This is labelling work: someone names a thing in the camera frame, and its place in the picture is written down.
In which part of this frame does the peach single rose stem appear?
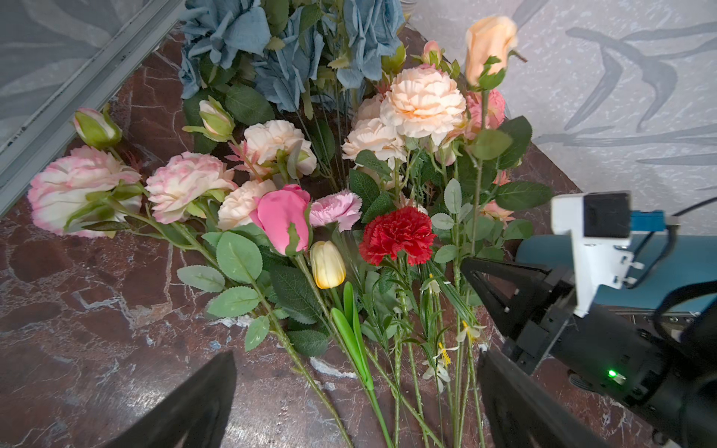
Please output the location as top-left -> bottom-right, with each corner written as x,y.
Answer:
453,16 -> 518,447

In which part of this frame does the lilac carnation stem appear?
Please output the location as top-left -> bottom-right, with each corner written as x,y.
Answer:
309,190 -> 362,233

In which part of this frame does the yellow tulip stem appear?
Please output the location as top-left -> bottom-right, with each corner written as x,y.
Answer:
310,242 -> 394,447

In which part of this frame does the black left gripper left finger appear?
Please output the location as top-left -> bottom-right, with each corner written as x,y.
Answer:
106,352 -> 237,447

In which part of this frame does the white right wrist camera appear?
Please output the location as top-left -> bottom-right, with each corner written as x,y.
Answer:
550,191 -> 682,319

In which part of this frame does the teal ceramic vase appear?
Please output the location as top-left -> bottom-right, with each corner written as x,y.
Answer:
516,235 -> 717,310

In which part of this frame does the magenta rose bud stem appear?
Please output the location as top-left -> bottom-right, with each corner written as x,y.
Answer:
250,184 -> 360,448

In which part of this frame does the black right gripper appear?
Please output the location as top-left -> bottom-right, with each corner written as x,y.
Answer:
460,258 -> 716,447

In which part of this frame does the pink white peony stem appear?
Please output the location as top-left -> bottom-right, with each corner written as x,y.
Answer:
27,106 -> 237,250

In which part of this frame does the peach rose spray stem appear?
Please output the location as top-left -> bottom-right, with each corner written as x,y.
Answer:
342,65 -> 467,168

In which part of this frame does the pink rose spray stem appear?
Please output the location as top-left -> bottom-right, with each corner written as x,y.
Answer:
419,38 -> 522,225

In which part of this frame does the red carnation stem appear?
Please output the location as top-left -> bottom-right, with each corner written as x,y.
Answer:
360,206 -> 444,447

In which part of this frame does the blue-grey rose bunch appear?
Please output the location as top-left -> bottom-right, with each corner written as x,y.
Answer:
179,1 -> 404,112

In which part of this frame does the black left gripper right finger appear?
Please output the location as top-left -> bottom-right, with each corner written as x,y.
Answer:
477,349 -> 607,448

